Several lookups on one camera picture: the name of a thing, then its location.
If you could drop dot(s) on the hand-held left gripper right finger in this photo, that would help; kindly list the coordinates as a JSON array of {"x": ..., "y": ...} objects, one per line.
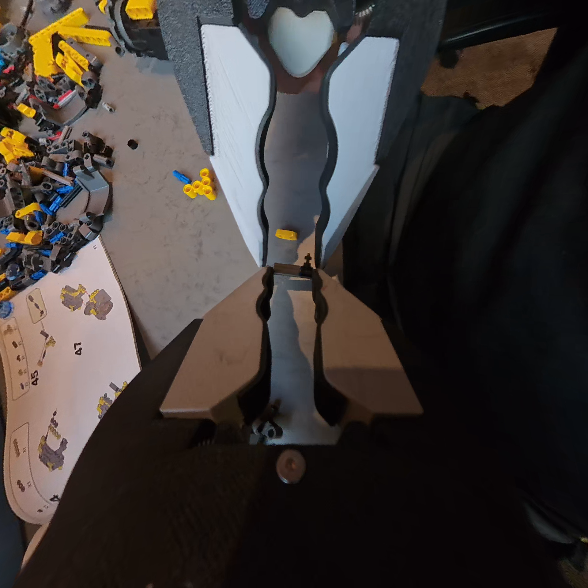
[{"x": 367, "y": 363}]

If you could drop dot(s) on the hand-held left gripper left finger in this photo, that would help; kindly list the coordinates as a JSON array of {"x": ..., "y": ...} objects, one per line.
[{"x": 220, "y": 363}]

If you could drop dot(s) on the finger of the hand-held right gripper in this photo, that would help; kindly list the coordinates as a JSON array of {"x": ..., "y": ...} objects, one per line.
[
  {"x": 358, "y": 115},
  {"x": 234, "y": 115}
]

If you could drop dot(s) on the black pin connector brick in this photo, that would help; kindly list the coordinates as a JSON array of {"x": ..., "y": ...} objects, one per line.
[{"x": 307, "y": 268}]

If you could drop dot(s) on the dark grey tube brick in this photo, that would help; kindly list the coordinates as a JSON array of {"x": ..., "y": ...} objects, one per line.
[{"x": 287, "y": 269}]

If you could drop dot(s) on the yellow two-hole brick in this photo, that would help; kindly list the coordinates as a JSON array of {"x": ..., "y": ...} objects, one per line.
[{"x": 286, "y": 234}]

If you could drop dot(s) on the yellow and black toy vehicle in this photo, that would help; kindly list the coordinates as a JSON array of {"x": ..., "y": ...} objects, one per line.
[{"x": 138, "y": 27}]

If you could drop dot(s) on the blue pin brick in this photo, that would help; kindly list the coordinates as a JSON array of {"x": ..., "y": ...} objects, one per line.
[{"x": 181, "y": 176}]

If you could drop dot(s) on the person's dark clothing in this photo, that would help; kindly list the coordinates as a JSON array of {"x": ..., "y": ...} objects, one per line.
[{"x": 482, "y": 321}]

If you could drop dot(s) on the white building instruction booklet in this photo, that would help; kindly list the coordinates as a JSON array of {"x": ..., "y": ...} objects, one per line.
[{"x": 69, "y": 367}]

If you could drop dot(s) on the black office chair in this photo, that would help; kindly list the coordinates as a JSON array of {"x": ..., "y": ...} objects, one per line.
[{"x": 487, "y": 32}]

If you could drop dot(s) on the pile of toy brick parts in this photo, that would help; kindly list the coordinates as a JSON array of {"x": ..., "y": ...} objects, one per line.
[{"x": 46, "y": 160}]

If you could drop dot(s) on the transparent blue round plate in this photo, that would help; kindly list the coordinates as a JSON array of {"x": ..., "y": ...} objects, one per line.
[{"x": 5, "y": 310}]

